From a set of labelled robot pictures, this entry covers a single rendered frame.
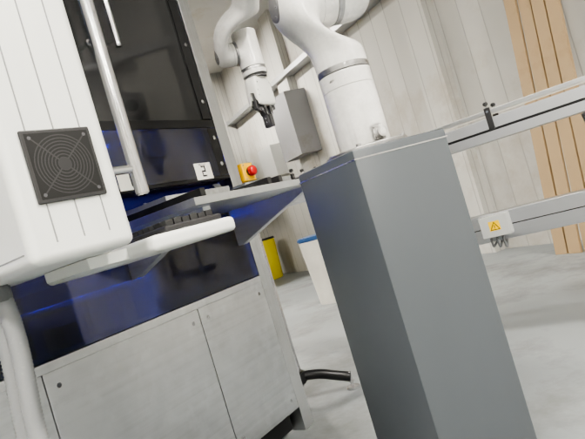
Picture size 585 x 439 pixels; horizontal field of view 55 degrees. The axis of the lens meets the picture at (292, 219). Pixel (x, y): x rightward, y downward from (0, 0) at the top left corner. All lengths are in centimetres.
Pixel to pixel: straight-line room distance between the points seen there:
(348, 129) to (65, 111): 59
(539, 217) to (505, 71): 255
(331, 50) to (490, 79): 376
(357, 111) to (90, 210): 61
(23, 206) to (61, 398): 72
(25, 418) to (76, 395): 34
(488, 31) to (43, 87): 427
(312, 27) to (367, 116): 23
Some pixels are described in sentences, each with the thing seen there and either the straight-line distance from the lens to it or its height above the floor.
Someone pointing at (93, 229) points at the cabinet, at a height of 84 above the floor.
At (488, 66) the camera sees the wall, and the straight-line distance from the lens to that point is 497.
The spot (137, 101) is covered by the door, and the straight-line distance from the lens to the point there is 192.
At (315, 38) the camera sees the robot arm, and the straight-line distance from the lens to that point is 128.
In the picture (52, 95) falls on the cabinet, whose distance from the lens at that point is 99.
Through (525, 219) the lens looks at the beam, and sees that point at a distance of 248.
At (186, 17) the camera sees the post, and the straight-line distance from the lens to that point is 227.
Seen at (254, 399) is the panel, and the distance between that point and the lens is 199.
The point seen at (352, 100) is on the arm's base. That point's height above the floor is 97.
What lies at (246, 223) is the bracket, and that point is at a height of 80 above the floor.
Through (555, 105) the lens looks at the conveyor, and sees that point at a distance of 241.
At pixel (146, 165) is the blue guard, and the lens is 183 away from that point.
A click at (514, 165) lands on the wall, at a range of 494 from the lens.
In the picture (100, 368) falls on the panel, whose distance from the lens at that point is 159.
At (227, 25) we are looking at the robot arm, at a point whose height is 141.
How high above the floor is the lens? 76
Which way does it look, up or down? level
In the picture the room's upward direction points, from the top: 17 degrees counter-clockwise
